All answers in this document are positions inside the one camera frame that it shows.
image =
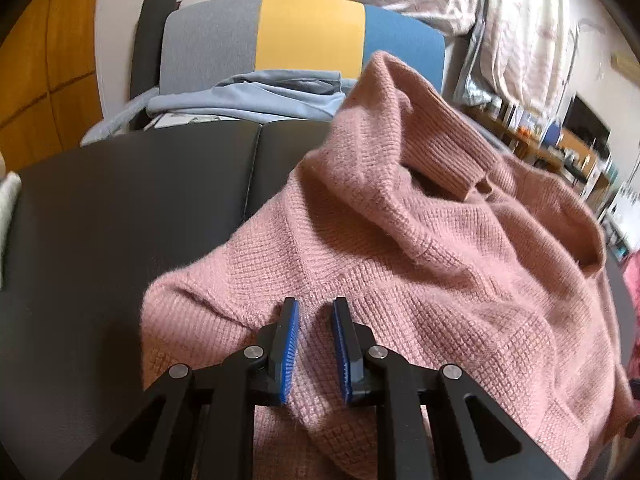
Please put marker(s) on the grey-blue garment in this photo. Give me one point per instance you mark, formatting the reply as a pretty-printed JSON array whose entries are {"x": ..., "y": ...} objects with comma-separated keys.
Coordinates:
[{"x": 250, "y": 97}]

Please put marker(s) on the pink striped curtain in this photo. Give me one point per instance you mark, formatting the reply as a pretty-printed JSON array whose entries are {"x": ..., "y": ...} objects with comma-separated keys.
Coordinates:
[{"x": 520, "y": 35}]

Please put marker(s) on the cluttered wooden desk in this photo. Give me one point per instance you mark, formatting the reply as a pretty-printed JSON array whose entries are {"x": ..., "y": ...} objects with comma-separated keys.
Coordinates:
[{"x": 525, "y": 140}]

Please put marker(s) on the wooden side desk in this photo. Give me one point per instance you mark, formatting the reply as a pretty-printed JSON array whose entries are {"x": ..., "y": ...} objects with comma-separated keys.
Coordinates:
[{"x": 575, "y": 142}]

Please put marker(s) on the bed with pink cover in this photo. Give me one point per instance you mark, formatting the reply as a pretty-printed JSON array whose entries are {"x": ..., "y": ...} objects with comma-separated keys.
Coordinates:
[{"x": 634, "y": 280}]

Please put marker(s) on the silver foil bag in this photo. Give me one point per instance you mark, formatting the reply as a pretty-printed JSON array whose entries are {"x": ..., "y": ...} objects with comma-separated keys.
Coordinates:
[{"x": 472, "y": 75}]

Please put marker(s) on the white printed cloth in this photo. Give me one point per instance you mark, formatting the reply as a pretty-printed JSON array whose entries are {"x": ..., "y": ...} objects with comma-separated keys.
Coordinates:
[{"x": 190, "y": 119}]

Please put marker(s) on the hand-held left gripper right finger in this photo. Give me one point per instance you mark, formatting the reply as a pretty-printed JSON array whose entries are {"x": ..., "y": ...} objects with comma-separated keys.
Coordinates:
[{"x": 341, "y": 350}]

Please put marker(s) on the pink knit sweater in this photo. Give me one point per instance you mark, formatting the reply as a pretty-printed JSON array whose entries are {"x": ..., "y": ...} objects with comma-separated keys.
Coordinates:
[{"x": 425, "y": 260}]

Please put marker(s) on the black television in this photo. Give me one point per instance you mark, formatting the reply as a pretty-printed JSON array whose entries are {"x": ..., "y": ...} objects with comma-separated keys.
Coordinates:
[{"x": 587, "y": 122}]

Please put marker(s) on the grey yellow blue armchair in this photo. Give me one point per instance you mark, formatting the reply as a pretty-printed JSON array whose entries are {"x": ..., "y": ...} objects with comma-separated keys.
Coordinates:
[{"x": 210, "y": 45}]

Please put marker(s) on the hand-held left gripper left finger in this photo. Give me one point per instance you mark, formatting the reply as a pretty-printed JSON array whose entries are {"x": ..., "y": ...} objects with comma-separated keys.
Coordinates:
[{"x": 290, "y": 350}]

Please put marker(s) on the wooden wardrobe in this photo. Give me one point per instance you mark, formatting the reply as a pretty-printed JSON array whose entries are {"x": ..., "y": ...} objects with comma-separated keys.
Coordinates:
[{"x": 45, "y": 75}]

